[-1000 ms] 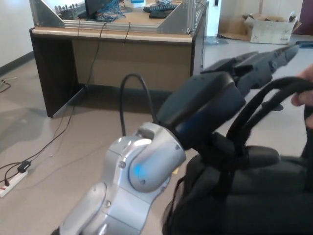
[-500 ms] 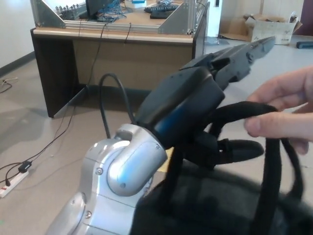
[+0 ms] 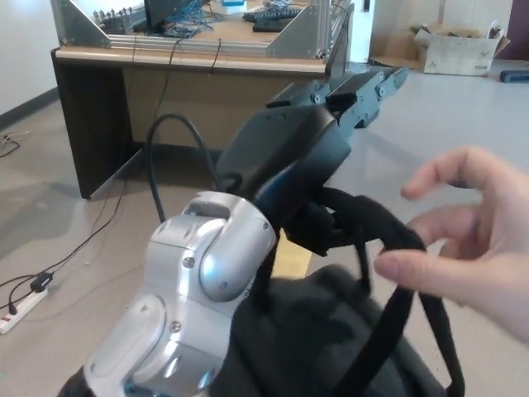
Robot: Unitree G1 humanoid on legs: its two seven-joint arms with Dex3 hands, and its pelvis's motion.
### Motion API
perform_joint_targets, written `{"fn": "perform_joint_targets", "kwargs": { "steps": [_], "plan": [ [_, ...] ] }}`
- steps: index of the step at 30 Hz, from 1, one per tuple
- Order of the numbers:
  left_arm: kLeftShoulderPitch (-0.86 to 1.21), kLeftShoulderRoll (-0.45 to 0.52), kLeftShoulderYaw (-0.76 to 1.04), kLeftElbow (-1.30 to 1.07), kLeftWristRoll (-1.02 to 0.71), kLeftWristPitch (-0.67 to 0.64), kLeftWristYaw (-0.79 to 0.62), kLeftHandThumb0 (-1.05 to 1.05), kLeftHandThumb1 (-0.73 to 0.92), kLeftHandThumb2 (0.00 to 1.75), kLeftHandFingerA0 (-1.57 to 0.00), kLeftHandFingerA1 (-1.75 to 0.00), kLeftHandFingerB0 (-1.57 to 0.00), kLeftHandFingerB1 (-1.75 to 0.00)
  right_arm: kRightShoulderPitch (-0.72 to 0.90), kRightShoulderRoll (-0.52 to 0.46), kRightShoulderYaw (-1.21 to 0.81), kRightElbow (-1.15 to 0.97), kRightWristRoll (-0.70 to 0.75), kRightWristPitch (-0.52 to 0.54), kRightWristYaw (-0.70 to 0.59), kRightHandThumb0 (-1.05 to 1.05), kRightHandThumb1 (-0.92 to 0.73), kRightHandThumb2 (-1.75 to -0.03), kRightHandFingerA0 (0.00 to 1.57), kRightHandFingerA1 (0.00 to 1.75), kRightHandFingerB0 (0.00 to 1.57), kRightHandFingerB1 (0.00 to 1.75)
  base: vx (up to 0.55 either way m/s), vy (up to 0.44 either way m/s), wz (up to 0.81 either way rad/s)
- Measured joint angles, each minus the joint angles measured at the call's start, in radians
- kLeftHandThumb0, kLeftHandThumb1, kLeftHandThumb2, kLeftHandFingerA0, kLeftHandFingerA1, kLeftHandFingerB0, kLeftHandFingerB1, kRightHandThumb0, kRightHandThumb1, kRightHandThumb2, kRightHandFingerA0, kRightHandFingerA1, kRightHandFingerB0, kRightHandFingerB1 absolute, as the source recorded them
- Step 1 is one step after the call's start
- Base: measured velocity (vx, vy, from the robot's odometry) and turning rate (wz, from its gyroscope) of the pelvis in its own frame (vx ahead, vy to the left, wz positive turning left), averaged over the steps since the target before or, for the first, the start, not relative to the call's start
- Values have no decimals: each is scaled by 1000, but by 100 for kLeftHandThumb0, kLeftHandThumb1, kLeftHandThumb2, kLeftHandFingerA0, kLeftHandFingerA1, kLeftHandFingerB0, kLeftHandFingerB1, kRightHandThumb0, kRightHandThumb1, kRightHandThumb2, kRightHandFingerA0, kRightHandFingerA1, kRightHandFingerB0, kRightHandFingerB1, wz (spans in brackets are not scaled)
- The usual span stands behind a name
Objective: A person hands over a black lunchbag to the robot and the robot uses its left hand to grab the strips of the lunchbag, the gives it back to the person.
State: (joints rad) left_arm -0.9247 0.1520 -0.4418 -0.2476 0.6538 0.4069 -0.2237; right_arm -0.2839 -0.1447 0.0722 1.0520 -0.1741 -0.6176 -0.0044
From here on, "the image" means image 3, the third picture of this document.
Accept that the black computer monitor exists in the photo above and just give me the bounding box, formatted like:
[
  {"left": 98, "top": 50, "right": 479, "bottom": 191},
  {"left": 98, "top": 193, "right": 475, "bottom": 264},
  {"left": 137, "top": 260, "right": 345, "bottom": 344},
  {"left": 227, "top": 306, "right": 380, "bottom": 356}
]
[{"left": 132, "top": 0, "right": 196, "bottom": 35}]

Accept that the black power adapter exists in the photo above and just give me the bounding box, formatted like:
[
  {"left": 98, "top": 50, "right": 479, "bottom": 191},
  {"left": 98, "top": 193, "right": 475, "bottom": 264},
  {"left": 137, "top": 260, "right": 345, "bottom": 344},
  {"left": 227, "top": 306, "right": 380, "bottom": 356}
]
[{"left": 29, "top": 272, "right": 55, "bottom": 294}]

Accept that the yellow paper sheet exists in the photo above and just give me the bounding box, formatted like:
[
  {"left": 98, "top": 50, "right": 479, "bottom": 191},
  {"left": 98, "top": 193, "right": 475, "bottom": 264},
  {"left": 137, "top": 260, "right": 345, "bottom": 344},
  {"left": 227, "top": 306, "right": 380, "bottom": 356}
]
[{"left": 273, "top": 238, "right": 312, "bottom": 287}]

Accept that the dark wooden desk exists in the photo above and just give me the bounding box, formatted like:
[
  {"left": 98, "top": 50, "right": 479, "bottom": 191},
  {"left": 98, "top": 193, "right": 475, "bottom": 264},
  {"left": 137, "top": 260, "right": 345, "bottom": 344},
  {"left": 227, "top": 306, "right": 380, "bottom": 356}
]
[{"left": 50, "top": 2, "right": 356, "bottom": 202}]

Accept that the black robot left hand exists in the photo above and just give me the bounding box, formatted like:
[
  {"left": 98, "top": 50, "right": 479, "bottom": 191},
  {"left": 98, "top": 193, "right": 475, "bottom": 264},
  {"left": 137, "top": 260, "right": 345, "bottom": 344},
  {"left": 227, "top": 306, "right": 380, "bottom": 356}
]
[{"left": 215, "top": 65, "right": 411, "bottom": 258}]

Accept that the flat cardboard sheet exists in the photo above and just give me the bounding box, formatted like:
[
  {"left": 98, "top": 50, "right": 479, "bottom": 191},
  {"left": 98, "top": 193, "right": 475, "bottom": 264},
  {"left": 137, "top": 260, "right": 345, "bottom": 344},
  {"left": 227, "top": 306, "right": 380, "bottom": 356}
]
[{"left": 368, "top": 27, "right": 431, "bottom": 72}]

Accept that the open cardboard box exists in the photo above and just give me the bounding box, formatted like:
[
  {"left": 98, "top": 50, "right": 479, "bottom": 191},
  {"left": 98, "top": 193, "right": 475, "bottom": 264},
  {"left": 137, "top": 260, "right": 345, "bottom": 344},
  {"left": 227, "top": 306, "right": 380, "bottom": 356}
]
[{"left": 410, "top": 22, "right": 512, "bottom": 78}]

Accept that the short black hanging cable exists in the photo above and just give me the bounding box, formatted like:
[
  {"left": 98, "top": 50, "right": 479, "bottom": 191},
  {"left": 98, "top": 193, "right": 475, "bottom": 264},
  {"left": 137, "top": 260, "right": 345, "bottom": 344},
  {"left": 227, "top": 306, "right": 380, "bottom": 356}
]
[{"left": 207, "top": 38, "right": 222, "bottom": 76}]

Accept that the black floor cable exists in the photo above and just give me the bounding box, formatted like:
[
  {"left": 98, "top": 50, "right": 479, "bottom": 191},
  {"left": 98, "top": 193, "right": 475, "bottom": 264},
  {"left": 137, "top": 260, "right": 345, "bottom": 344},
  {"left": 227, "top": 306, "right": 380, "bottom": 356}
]
[{"left": 0, "top": 137, "right": 21, "bottom": 160}]

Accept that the black lunch bag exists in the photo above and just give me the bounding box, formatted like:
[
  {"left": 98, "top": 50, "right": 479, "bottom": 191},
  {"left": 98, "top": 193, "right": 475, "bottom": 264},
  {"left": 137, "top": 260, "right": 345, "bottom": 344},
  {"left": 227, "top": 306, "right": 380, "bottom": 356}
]
[{"left": 56, "top": 188, "right": 467, "bottom": 397}]

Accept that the blue cable bundle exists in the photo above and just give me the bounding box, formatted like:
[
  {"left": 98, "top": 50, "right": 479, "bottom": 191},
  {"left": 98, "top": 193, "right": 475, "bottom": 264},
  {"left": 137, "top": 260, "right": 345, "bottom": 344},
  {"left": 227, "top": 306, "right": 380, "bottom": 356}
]
[{"left": 162, "top": 0, "right": 217, "bottom": 39}]

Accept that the white power strip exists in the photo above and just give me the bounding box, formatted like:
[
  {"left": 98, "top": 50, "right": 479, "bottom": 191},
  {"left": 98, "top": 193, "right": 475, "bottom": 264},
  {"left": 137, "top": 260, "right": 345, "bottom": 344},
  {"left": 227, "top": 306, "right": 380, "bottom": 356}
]
[{"left": 0, "top": 289, "right": 49, "bottom": 337}]

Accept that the aluminium profile frame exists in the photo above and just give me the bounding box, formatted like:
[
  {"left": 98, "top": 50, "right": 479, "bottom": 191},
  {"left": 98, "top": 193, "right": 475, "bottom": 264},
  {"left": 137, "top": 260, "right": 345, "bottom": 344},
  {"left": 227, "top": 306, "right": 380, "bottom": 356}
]
[{"left": 50, "top": 0, "right": 355, "bottom": 60}]

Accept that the black device with knobs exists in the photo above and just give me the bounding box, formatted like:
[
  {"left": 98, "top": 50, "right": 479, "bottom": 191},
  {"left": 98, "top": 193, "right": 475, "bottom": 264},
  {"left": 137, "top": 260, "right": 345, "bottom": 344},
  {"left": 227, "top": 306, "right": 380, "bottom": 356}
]
[{"left": 93, "top": 8, "right": 138, "bottom": 35}]

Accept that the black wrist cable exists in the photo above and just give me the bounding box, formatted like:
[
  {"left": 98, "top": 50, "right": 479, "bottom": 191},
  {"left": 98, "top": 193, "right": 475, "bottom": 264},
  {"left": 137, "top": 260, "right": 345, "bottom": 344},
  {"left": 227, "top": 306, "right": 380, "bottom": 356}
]
[{"left": 144, "top": 112, "right": 244, "bottom": 223}]

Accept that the flat black box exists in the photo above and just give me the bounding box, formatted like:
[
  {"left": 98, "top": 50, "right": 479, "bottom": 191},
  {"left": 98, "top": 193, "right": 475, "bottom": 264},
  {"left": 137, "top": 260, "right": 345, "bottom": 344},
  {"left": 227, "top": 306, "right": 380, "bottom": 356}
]
[{"left": 252, "top": 18, "right": 291, "bottom": 34}]

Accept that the long black power cable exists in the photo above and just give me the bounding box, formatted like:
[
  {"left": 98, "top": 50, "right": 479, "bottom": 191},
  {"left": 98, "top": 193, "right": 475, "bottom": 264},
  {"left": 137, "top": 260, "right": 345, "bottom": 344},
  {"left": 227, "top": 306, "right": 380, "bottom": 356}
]
[{"left": 41, "top": 37, "right": 183, "bottom": 279}]

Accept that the flat blue object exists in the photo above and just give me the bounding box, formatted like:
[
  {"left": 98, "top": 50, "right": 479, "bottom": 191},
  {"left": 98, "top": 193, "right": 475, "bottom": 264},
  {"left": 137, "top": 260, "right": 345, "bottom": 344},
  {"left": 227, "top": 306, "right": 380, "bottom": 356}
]
[{"left": 499, "top": 69, "right": 529, "bottom": 84}]

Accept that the white floor cable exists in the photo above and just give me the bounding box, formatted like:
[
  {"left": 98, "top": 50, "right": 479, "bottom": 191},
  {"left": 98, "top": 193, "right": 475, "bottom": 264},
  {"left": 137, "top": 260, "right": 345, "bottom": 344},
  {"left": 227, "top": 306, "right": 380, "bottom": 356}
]
[{"left": 0, "top": 131, "right": 32, "bottom": 146}]

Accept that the black computer keyboard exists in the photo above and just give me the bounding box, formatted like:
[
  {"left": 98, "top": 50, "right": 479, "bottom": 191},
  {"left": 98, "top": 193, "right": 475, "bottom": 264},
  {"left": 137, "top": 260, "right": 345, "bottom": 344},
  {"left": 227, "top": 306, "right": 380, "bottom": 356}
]
[{"left": 241, "top": 5, "right": 309, "bottom": 24}]

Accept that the person bare hand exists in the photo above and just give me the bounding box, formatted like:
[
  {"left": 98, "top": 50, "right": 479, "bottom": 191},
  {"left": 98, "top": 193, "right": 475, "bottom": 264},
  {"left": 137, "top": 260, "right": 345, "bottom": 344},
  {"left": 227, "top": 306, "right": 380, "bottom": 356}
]
[{"left": 373, "top": 145, "right": 529, "bottom": 353}]

